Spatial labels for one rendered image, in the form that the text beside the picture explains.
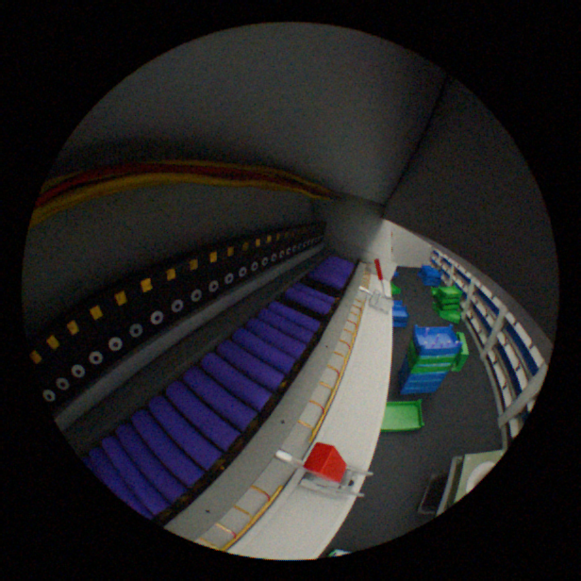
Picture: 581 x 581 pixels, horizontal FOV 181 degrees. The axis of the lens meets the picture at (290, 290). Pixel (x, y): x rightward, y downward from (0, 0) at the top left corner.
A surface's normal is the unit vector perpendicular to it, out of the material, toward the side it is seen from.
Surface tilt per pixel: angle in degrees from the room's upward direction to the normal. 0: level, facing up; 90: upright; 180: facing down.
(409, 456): 0
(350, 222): 90
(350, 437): 20
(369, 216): 90
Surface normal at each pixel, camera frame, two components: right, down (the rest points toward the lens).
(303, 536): 0.17, -0.83
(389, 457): -0.14, -0.91
